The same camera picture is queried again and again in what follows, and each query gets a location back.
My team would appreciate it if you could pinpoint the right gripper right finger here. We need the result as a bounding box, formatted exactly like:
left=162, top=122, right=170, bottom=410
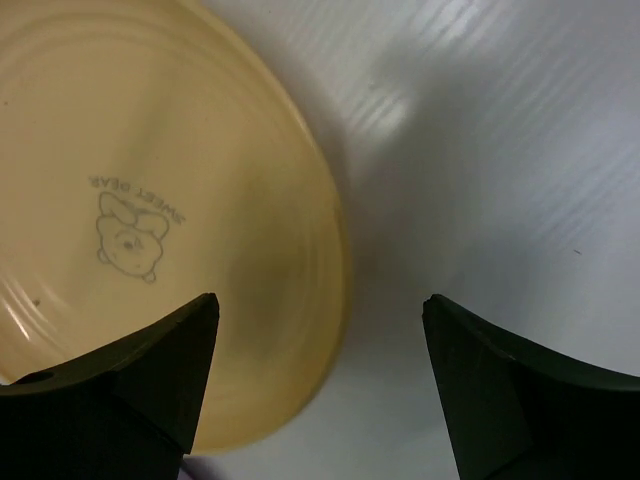
left=422, top=294, right=639, bottom=479

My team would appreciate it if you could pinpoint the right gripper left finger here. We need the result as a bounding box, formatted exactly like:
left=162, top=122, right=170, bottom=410
left=1, top=293, right=219, bottom=479

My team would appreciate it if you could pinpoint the orange plate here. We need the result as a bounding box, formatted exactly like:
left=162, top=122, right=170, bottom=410
left=1, top=1, right=351, bottom=454

